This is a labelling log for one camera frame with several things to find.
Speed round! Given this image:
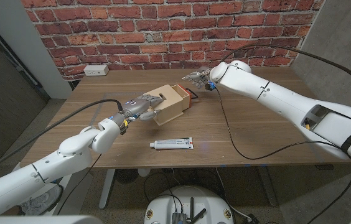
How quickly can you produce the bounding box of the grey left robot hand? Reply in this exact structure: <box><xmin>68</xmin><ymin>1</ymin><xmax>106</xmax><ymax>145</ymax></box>
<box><xmin>113</xmin><ymin>94</ymin><xmax>166</xmax><ymax>124</ymax></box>

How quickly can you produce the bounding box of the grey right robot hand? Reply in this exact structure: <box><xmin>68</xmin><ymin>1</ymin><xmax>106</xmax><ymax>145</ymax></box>
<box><xmin>181</xmin><ymin>67</ymin><xmax>218</xmax><ymax>91</ymax></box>

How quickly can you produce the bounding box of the wooden drawer with red front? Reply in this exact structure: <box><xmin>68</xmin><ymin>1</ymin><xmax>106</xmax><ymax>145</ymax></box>
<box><xmin>175</xmin><ymin>83</ymin><xmax>199</xmax><ymax>111</ymax></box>

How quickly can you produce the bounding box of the wooden box with slot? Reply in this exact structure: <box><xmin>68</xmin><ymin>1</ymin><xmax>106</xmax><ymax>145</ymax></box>
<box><xmin>144</xmin><ymin>83</ymin><xmax>185</xmax><ymax>127</ymax></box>

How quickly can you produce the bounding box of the white toothpaste tube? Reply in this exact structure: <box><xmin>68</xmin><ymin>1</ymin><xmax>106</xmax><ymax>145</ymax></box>
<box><xmin>149</xmin><ymin>137</ymin><xmax>194</xmax><ymax>151</ymax></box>

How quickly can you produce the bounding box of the white power outlet strip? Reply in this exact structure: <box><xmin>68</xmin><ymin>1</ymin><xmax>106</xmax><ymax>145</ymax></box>
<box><xmin>83</xmin><ymin>64</ymin><xmax>110</xmax><ymax>77</ymax></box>

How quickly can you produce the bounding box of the red brick print backdrop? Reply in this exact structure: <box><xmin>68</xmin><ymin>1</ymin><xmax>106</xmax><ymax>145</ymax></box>
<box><xmin>21</xmin><ymin>0</ymin><xmax>325</xmax><ymax>82</ymax></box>

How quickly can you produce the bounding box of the black round floor object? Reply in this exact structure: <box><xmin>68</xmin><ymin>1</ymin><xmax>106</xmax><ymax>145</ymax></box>
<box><xmin>115</xmin><ymin>169</ymin><xmax>139</xmax><ymax>184</ymax></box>

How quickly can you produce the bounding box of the white table leg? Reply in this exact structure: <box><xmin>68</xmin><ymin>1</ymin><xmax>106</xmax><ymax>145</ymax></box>
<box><xmin>98</xmin><ymin>169</ymin><xmax>116</xmax><ymax>210</ymax></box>

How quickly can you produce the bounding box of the white robot torso base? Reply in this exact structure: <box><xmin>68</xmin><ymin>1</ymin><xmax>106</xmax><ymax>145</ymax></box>
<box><xmin>144</xmin><ymin>185</ymin><xmax>235</xmax><ymax>224</ymax></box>

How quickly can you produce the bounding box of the grey table leg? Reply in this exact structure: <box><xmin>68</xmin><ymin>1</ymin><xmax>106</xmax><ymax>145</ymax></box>
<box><xmin>256</xmin><ymin>166</ymin><xmax>278</xmax><ymax>207</ymax></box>

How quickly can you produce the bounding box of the grey sneaker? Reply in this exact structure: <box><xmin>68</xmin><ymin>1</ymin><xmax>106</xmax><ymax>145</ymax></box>
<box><xmin>19</xmin><ymin>185</ymin><xmax>65</xmax><ymax>216</ymax></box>

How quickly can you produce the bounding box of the black power adapter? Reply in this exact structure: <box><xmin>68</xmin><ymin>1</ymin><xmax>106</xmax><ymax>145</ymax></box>
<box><xmin>246</xmin><ymin>213</ymin><xmax>261</xmax><ymax>224</ymax></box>

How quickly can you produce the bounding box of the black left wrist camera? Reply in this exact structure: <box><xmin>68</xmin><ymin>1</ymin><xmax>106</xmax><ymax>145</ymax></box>
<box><xmin>118</xmin><ymin>119</ymin><xmax>129</xmax><ymax>135</ymax></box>

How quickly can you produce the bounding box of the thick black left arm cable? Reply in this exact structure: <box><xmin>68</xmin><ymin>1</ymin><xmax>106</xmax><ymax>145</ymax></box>
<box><xmin>0</xmin><ymin>98</ymin><xmax>123</xmax><ymax>180</ymax></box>

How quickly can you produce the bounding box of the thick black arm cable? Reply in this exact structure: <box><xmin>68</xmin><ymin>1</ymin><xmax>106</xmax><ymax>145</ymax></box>
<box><xmin>0</xmin><ymin>98</ymin><xmax>123</xmax><ymax>180</ymax></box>
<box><xmin>220</xmin><ymin>43</ymin><xmax>351</xmax><ymax>105</ymax></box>

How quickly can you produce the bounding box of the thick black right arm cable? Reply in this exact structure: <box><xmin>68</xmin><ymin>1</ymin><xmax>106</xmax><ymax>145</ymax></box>
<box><xmin>220</xmin><ymin>43</ymin><xmax>351</xmax><ymax>105</ymax></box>

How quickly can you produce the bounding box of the thin black left wrist cable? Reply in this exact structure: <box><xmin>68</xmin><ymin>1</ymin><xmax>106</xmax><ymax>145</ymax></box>
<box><xmin>56</xmin><ymin>153</ymin><xmax>102</xmax><ymax>215</ymax></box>

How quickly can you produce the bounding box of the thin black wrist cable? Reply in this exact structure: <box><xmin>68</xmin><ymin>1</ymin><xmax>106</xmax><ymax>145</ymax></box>
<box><xmin>214</xmin><ymin>86</ymin><xmax>351</xmax><ymax>224</ymax></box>
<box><xmin>56</xmin><ymin>153</ymin><xmax>102</xmax><ymax>215</ymax></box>

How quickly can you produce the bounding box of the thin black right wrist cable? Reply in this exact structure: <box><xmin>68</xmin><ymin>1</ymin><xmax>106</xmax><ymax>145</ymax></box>
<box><xmin>214</xmin><ymin>86</ymin><xmax>351</xmax><ymax>224</ymax></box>

